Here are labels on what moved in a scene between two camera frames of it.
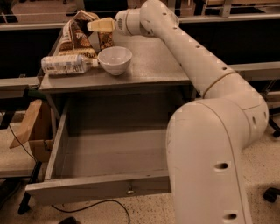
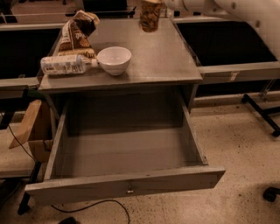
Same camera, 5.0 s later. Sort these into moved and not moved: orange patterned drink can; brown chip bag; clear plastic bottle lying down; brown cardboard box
Moved: orange patterned drink can
Not moved: brown cardboard box; brown chip bag; clear plastic bottle lying down
